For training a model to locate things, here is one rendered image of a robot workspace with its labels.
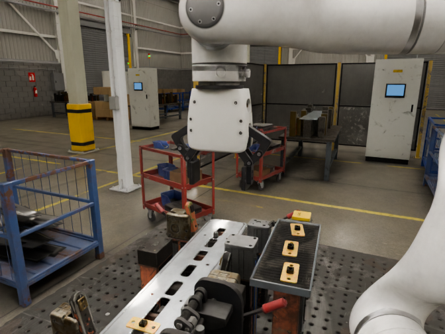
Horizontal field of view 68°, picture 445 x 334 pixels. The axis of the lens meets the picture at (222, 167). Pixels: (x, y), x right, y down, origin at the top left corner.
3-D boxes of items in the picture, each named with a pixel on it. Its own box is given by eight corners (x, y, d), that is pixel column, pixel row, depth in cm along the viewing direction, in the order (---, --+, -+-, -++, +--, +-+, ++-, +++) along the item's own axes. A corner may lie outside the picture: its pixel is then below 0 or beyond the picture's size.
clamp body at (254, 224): (247, 291, 147) (249, 216, 138) (273, 297, 144) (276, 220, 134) (242, 305, 138) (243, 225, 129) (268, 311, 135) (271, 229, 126)
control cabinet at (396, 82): (364, 161, 681) (378, 34, 619) (365, 156, 728) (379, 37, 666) (408, 165, 647) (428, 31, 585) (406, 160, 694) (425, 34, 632)
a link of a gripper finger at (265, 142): (273, 122, 51) (270, 157, 52) (226, 117, 53) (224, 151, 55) (272, 122, 50) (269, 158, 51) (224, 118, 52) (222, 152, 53)
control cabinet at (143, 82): (131, 128, 1130) (126, 53, 1068) (141, 126, 1178) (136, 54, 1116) (149, 130, 1098) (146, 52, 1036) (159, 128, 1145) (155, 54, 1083)
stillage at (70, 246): (-66, 270, 290) (-92, 165, 266) (20, 232, 360) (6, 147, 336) (24, 308, 241) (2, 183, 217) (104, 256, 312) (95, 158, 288)
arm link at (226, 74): (255, 65, 53) (255, 85, 54) (204, 66, 56) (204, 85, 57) (240, 63, 45) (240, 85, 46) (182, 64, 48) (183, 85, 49)
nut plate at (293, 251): (285, 240, 96) (285, 237, 95) (298, 242, 95) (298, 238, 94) (281, 255, 88) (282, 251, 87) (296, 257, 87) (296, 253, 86)
